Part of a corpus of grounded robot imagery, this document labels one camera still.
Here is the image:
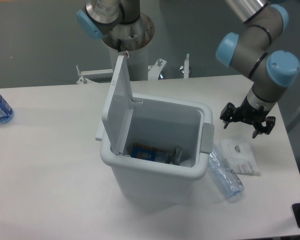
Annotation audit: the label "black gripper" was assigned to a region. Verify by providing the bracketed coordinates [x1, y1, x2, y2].
[219, 96, 276, 139]

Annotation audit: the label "clear plastic bag with label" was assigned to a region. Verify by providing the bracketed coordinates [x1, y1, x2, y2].
[220, 134, 261, 176]

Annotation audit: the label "crushed clear plastic bottle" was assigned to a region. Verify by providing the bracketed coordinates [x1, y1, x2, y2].
[208, 143, 245, 204]

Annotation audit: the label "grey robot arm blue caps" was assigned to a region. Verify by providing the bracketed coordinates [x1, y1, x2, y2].
[76, 0, 300, 137]

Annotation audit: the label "white plastic trash can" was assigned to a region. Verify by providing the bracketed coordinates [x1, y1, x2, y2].
[100, 94, 215, 204]

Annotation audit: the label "white trash can lid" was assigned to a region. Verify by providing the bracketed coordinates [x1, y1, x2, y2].
[95, 55, 134, 154]

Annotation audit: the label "silver foil wrapper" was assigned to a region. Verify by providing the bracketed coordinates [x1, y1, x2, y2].
[155, 146, 183, 166]

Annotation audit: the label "blue snack wrapper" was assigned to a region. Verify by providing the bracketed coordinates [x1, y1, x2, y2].
[130, 142, 163, 162]

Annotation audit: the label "white right table bracket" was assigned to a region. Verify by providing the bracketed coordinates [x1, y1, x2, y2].
[179, 53, 191, 79]

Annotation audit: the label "white table bracket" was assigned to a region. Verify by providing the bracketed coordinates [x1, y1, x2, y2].
[148, 58, 167, 81]
[76, 65, 113, 85]
[179, 53, 191, 79]

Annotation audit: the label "white middle table bracket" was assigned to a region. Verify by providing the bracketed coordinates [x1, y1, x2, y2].
[148, 58, 167, 81]

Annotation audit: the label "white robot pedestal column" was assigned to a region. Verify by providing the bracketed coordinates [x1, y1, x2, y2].
[101, 13, 155, 81]

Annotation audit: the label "white left table bracket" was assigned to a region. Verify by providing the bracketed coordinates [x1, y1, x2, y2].
[76, 65, 113, 85]

